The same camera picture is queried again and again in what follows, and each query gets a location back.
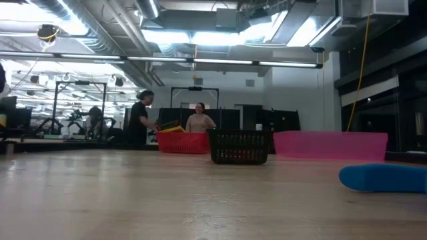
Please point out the black box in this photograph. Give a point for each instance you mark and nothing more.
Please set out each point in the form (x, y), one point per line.
(168, 125)

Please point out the black background robot arm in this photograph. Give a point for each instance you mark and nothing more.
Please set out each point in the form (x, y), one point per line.
(50, 125)

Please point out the person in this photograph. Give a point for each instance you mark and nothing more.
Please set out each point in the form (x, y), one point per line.
(200, 123)
(96, 115)
(138, 123)

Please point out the black plastic basket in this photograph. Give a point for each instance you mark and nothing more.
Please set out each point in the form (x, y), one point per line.
(238, 146)

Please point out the red plastic basket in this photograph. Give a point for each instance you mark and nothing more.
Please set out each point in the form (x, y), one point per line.
(183, 143)

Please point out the long ceiling light bar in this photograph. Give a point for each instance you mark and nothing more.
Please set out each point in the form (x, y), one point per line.
(287, 64)

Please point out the pink plastic tray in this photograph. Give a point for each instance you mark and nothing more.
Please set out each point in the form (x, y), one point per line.
(330, 145)

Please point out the black computer monitor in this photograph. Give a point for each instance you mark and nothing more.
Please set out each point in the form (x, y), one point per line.
(16, 116)

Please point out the black background station frame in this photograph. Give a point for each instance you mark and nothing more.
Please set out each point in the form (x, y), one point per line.
(81, 82)
(195, 88)

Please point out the black aluminium table frame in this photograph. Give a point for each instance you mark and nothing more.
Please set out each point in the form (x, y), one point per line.
(66, 146)

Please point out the black ceiling camera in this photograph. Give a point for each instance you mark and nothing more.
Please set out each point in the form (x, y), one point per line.
(48, 32)

